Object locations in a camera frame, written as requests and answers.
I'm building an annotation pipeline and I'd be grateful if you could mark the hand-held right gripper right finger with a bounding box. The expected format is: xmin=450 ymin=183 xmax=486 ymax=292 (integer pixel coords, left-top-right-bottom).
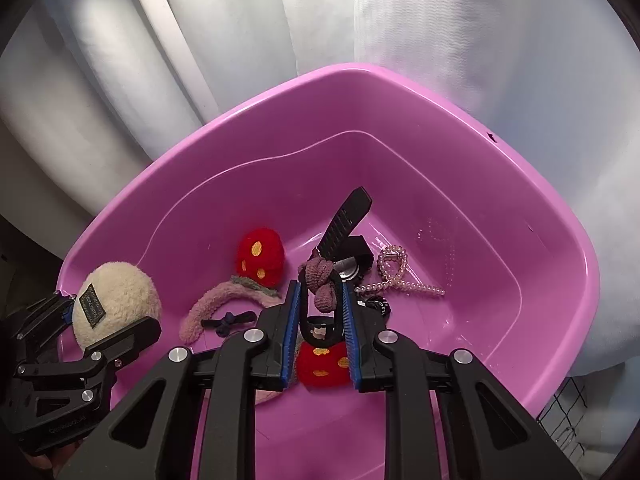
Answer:
xmin=341 ymin=287 xmax=586 ymax=480

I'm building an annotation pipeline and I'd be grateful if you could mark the dark blue bow hair tie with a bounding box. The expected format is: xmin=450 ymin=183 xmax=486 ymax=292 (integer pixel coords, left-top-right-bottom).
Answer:
xmin=201 ymin=311 xmax=257 ymax=337

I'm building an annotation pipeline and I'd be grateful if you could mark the black wrist watch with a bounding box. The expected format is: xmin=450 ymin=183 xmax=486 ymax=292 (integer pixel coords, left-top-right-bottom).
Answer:
xmin=312 ymin=186 xmax=375 ymax=283

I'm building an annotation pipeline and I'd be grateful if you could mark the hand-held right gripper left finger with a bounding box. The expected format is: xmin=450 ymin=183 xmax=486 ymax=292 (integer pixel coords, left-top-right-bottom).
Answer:
xmin=82 ymin=280 xmax=303 ymax=480

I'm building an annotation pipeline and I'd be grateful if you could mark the black strap figure keychain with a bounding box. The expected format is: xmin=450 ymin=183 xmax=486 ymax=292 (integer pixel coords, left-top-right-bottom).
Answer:
xmin=357 ymin=296 xmax=392 ymax=321

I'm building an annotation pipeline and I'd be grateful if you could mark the pink fuzzy strawberry headband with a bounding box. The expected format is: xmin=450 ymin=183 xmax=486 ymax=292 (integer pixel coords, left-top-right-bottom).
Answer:
xmin=179 ymin=227 xmax=351 ymax=406

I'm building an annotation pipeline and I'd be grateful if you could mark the pearl hair clip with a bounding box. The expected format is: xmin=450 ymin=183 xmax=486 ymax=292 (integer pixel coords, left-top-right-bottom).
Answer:
xmin=354 ymin=244 xmax=446 ymax=298

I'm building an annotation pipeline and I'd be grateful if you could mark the beige plush pom-pom keychain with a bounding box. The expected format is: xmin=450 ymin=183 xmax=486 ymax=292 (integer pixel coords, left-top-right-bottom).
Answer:
xmin=71 ymin=261 xmax=163 ymax=353

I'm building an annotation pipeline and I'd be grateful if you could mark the dark red hair tie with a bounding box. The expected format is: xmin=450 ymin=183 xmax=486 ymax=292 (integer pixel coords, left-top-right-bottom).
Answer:
xmin=297 ymin=255 xmax=348 ymax=348

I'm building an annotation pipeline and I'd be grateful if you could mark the person's left hand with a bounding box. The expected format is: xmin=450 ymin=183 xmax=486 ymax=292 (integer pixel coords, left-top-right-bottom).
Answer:
xmin=25 ymin=435 xmax=88 ymax=471

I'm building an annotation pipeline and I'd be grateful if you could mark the pink plastic basin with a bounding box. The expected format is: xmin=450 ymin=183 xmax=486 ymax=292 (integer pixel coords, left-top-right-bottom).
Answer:
xmin=55 ymin=62 xmax=601 ymax=480

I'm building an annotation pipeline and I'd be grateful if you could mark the white curtain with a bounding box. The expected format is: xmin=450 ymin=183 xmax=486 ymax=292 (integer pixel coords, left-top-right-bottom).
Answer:
xmin=0 ymin=0 xmax=640 ymax=376

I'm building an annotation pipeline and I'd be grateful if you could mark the white black checked cloth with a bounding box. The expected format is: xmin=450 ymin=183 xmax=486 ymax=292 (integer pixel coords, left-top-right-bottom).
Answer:
xmin=537 ymin=375 xmax=601 ymax=461

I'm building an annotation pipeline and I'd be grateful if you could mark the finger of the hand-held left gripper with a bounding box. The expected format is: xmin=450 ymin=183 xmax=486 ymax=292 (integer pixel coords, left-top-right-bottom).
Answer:
xmin=15 ymin=290 xmax=76 ymax=351
xmin=82 ymin=316 xmax=163 ymax=376

